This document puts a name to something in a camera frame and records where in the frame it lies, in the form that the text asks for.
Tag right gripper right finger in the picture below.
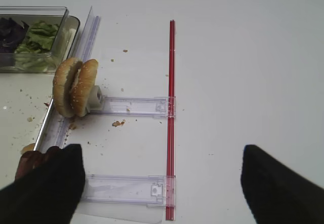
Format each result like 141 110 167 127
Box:
240 145 323 223

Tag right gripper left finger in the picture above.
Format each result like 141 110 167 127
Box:
1 144 86 223

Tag dark meat patty slices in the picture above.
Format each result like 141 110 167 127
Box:
15 146 62 180

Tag green lettuce leaves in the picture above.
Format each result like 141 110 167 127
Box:
15 20 59 54

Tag white metal tray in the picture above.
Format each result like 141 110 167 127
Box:
1 16 80 160

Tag white sesame bun pusher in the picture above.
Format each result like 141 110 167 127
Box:
86 85 104 113

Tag sesame bun top right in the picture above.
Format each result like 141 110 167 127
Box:
69 59 99 117

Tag sesame bun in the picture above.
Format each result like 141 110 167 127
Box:
69 59 99 117
52 58 83 118

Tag sesame bun top left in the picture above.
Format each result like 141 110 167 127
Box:
52 58 83 118

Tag right red rod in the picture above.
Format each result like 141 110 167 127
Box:
165 19 176 221

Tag clear plastic salad box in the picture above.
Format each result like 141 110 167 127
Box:
1 6 69 73

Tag purple cabbage shreds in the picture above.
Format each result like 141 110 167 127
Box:
1 18 29 53

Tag right long clear rail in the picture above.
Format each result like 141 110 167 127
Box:
33 9 101 152

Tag lower right clear rail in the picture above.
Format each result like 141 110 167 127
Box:
82 174 175 207

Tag upper right clear rail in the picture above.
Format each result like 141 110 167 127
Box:
90 97 176 118

